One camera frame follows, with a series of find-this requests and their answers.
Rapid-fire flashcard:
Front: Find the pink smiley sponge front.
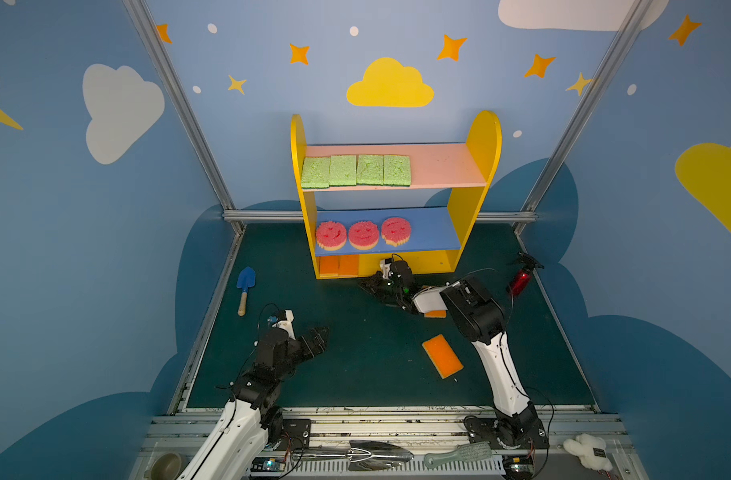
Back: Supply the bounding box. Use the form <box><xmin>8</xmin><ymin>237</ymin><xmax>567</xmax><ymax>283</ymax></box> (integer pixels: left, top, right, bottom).
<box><xmin>348</xmin><ymin>221</ymin><xmax>381</xmax><ymax>251</ymax></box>

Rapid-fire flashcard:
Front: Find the aluminium rail base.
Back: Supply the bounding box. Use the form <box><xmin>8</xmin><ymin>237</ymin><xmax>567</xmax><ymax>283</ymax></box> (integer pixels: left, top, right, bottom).
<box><xmin>130</xmin><ymin>405</ymin><xmax>647</xmax><ymax>479</ymax></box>

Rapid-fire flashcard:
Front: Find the yellow shelf with coloured boards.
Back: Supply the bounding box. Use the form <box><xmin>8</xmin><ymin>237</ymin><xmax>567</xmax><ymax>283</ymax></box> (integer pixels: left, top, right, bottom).
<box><xmin>290</xmin><ymin>111</ymin><xmax>503</xmax><ymax>280</ymax></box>

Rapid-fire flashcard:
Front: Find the pink smiley sponge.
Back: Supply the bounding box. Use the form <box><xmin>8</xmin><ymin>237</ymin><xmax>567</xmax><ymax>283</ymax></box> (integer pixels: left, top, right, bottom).
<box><xmin>381</xmin><ymin>217</ymin><xmax>413</xmax><ymax>247</ymax></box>
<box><xmin>348</xmin><ymin>221</ymin><xmax>381</xmax><ymax>251</ymax></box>
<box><xmin>315</xmin><ymin>221</ymin><xmax>348</xmax><ymax>251</ymax></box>

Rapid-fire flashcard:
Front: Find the green circuit board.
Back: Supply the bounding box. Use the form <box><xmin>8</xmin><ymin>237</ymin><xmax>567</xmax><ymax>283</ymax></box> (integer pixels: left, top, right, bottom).
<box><xmin>249</xmin><ymin>457</ymin><xmax>286</xmax><ymax>477</ymax></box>
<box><xmin>501</xmin><ymin>456</ymin><xmax>535</xmax><ymax>480</ymax></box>

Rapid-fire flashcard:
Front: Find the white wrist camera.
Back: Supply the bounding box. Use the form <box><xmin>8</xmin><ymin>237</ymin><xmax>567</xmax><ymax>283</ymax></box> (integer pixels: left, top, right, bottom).
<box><xmin>379</xmin><ymin>258</ymin><xmax>395</xmax><ymax>281</ymax></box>
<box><xmin>267</xmin><ymin>309</ymin><xmax>295</xmax><ymax>339</ymax></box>

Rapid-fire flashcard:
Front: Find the pale green brush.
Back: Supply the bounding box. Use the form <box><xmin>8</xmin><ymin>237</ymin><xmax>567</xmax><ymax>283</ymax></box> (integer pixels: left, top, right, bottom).
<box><xmin>423</xmin><ymin>442</ymin><xmax>493</xmax><ymax>469</ymax></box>

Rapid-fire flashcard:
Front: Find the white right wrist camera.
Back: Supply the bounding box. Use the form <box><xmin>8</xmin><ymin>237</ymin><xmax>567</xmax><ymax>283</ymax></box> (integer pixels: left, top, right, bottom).
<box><xmin>379</xmin><ymin>258</ymin><xmax>395</xmax><ymax>281</ymax></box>

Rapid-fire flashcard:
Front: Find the white plush toy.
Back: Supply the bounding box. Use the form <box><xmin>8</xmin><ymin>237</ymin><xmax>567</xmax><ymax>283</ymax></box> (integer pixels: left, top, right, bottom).
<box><xmin>563</xmin><ymin>433</ymin><xmax>613</xmax><ymax>472</ymax></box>

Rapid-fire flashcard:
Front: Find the silver metal trowel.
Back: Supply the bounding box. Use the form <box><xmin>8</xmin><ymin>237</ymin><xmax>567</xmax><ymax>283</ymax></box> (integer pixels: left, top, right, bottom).
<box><xmin>292</xmin><ymin>440</ymin><xmax>415</xmax><ymax>472</ymax></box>

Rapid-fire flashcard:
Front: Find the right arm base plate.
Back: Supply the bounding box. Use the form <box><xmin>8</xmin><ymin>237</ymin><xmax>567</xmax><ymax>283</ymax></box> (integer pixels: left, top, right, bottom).
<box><xmin>463</xmin><ymin>415</ymin><xmax>549</xmax><ymax>450</ymax></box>

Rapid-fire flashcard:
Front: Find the beige bowl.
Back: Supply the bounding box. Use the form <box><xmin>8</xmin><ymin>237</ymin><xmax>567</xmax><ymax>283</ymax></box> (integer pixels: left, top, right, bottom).
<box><xmin>143</xmin><ymin>452</ymin><xmax>186</xmax><ymax>480</ymax></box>

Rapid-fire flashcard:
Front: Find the left green circuit board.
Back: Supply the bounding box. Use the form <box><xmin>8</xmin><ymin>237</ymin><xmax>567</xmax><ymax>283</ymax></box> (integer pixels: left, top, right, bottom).
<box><xmin>249</xmin><ymin>457</ymin><xmax>286</xmax><ymax>477</ymax></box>

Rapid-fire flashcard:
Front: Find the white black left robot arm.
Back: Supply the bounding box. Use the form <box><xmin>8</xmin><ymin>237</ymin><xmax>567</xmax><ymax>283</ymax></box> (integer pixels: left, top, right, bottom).
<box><xmin>179</xmin><ymin>327</ymin><xmax>329</xmax><ymax>479</ymax></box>

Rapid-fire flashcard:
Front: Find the right green circuit board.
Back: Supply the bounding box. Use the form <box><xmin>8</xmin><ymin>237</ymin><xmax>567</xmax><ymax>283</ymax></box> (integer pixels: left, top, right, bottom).
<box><xmin>501</xmin><ymin>456</ymin><xmax>535</xmax><ymax>480</ymax></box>

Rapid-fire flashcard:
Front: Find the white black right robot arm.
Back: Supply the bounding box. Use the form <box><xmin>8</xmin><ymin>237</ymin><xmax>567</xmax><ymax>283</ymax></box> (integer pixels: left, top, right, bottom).
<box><xmin>358</xmin><ymin>257</ymin><xmax>535</xmax><ymax>421</ymax></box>

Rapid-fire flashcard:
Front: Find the green sponge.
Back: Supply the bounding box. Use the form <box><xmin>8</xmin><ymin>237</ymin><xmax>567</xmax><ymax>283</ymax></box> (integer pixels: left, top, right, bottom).
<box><xmin>383</xmin><ymin>155</ymin><xmax>411</xmax><ymax>187</ymax></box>
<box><xmin>300</xmin><ymin>157</ymin><xmax>330</xmax><ymax>189</ymax></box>
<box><xmin>328</xmin><ymin>155</ymin><xmax>357</xmax><ymax>187</ymax></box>
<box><xmin>356</xmin><ymin>154</ymin><xmax>385</xmax><ymax>186</ymax></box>

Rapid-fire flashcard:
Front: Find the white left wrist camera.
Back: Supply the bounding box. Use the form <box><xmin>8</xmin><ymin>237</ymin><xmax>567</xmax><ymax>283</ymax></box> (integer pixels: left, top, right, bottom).
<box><xmin>267</xmin><ymin>309</ymin><xmax>295</xmax><ymax>339</ymax></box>

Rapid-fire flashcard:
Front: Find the red toy fire extinguisher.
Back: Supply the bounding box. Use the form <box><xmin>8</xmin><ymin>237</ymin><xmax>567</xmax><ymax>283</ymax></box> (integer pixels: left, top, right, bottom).
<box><xmin>507</xmin><ymin>252</ymin><xmax>545</xmax><ymax>297</ymax></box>

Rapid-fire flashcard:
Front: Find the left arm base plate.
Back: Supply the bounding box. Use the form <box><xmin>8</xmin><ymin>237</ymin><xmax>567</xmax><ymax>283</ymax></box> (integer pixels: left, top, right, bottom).
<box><xmin>264</xmin><ymin>418</ymin><xmax>312</xmax><ymax>452</ymax></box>

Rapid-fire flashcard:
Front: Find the blue toy shovel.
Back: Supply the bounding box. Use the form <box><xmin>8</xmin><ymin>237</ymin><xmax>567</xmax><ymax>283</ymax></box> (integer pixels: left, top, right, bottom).
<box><xmin>237</xmin><ymin>266</ymin><xmax>256</xmax><ymax>317</ymax></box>

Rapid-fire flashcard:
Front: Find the orange sponge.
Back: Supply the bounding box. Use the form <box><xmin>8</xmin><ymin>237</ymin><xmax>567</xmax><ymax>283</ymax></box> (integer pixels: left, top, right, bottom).
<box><xmin>338</xmin><ymin>255</ymin><xmax>359</xmax><ymax>278</ymax></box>
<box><xmin>423</xmin><ymin>310</ymin><xmax>447</xmax><ymax>318</ymax></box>
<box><xmin>318</xmin><ymin>256</ymin><xmax>339</xmax><ymax>278</ymax></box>
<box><xmin>423</xmin><ymin>335</ymin><xmax>463</xmax><ymax>379</ymax></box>

